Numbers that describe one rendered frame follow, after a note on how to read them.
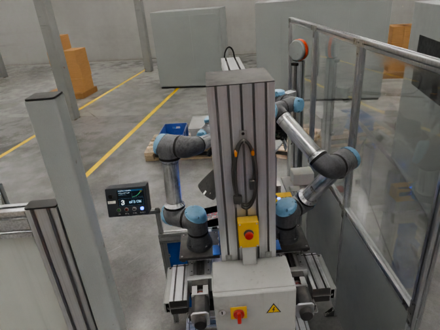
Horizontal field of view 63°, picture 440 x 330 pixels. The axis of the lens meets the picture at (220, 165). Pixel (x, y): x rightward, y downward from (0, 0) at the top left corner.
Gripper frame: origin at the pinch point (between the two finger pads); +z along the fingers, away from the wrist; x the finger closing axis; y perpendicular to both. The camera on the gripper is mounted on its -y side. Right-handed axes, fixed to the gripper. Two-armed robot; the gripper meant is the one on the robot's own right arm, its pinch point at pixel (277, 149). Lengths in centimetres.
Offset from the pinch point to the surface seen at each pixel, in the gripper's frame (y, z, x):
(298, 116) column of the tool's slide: -87, 12, 34
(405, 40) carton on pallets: -709, 56, 449
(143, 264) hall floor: -83, 148, -115
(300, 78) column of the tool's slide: -87, -20, 34
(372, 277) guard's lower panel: 40, 65, 46
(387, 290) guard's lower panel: 56, 58, 46
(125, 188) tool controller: -11, 23, -95
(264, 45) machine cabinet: -587, 24, 84
